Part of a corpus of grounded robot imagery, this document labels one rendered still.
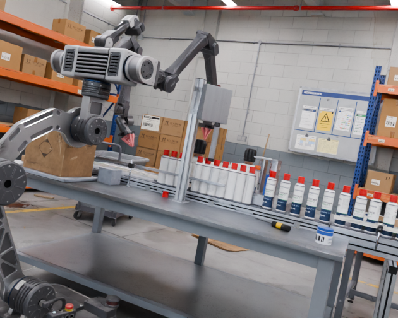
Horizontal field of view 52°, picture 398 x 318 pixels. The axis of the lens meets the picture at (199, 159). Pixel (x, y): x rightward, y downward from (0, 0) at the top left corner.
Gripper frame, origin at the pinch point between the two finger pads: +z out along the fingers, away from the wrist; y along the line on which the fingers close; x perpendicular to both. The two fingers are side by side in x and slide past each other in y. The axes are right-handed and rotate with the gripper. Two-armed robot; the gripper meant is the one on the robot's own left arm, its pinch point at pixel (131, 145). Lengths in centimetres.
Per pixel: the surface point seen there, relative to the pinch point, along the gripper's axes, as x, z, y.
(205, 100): -60, 8, -17
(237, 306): -5, 115, 22
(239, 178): -52, 51, -3
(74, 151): 12.8, -2.7, -37.8
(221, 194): -39, 54, -3
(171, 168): -18.6, 26.2, -2.8
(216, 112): -61, 15, -10
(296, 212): -71, 81, -2
